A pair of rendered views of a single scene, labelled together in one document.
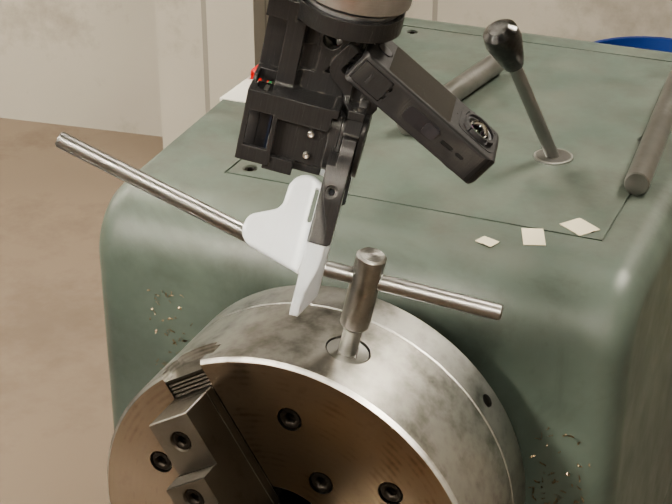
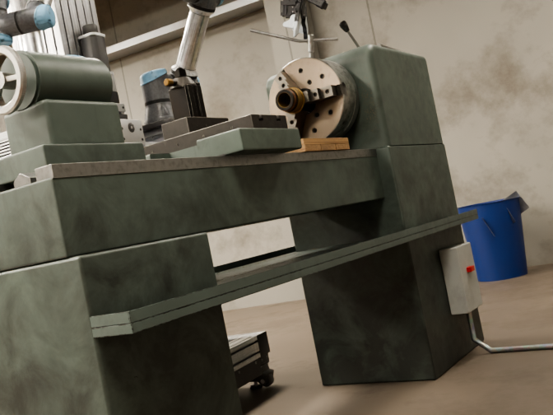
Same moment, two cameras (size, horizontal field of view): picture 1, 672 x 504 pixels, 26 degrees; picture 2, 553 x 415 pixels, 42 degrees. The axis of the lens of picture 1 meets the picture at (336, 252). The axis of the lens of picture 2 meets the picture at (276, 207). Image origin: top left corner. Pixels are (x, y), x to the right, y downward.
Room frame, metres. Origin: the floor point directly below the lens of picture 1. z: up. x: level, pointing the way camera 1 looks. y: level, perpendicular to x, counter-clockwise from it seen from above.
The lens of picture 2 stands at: (-1.73, -0.22, 0.67)
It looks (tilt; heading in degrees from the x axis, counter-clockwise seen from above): 1 degrees up; 9
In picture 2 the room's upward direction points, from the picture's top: 11 degrees counter-clockwise
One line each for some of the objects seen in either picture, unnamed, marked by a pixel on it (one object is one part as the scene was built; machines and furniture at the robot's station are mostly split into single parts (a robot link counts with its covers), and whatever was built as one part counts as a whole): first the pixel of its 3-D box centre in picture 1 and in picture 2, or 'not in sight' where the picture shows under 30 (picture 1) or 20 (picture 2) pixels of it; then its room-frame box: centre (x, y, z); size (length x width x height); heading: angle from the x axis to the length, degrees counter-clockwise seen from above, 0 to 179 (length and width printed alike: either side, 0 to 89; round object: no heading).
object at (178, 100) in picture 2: not in sight; (188, 104); (0.40, 0.34, 1.07); 0.07 x 0.07 x 0.10; 67
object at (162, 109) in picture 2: not in sight; (160, 113); (1.19, 0.67, 1.21); 0.15 x 0.15 x 0.10
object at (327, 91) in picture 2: not in sight; (322, 94); (0.84, -0.03, 1.08); 0.12 x 0.11 x 0.05; 67
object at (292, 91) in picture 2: not in sight; (290, 100); (0.81, 0.08, 1.08); 0.09 x 0.09 x 0.09; 67
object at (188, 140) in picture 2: not in sight; (211, 139); (0.37, 0.29, 0.95); 0.43 x 0.18 x 0.04; 67
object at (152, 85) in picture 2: not in sight; (156, 86); (1.20, 0.67, 1.33); 0.13 x 0.12 x 0.14; 147
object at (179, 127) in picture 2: not in sight; (197, 128); (0.42, 0.33, 1.00); 0.20 x 0.10 x 0.05; 157
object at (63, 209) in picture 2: not in sight; (276, 190); (0.62, 0.16, 0.77); 2.10 x 0.34 x 0.18; 157
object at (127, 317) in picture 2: not in sight; (290, 256); (0.62, 0.16, 0.55); 2.10 x 0.60 x 0.02; 157
